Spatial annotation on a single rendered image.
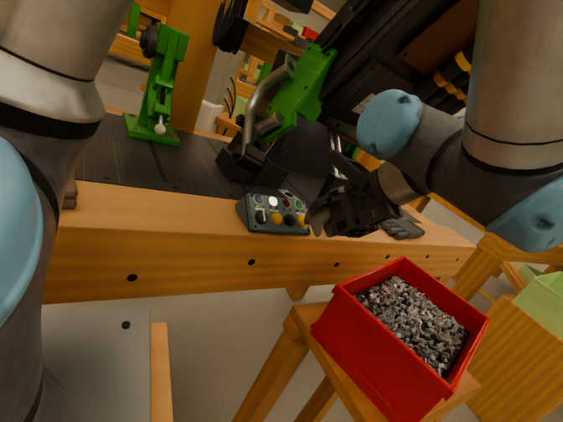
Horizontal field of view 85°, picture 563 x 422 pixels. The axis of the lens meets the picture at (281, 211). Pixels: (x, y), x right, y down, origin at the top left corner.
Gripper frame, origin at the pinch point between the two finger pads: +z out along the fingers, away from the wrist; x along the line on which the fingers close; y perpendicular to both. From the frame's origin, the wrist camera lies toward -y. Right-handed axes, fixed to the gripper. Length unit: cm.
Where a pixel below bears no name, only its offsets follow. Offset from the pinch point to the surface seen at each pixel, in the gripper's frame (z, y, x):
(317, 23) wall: 406, -915, 604
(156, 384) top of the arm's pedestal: -5.3, 24.2, -32.5
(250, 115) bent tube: 10.7, -33.3, -3.6
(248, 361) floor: 93, 33, 33
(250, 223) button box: 2.7, 1.3, -12.9
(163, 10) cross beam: 19, -70, -23
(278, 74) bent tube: 0.2, -39.8, -0.5
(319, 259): 8.0, 6.8, 8.4
